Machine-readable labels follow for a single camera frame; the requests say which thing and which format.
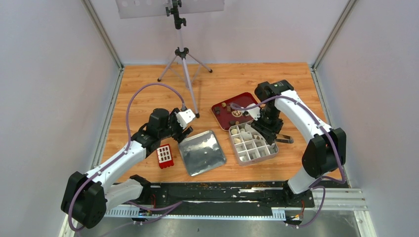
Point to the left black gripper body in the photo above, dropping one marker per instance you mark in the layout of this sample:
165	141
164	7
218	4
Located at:
174	129

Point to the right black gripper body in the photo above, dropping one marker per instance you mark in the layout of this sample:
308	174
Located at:
269	122

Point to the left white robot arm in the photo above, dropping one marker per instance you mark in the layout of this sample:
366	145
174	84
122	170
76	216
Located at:
89	195

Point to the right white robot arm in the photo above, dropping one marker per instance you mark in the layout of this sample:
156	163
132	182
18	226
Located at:
326	146

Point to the silver compartment tin box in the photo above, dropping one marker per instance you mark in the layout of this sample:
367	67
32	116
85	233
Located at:
250	152

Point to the red small box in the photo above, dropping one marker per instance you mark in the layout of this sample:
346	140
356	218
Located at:
164	155

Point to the silver tin lid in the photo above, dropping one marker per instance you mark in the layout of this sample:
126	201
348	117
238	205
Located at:
201	153

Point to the red lacquer tray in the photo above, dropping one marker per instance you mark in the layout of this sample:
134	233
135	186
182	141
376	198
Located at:
226	116

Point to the grey tripod stand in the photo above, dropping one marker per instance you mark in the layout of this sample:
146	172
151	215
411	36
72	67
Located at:
172	8

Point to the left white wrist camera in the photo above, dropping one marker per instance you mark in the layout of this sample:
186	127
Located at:
185	117

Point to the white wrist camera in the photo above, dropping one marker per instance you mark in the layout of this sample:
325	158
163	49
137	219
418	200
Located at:
185	117
254	111

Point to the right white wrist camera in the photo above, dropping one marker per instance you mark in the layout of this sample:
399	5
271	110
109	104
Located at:
254	111

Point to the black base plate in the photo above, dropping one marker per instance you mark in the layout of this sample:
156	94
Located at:
224	198

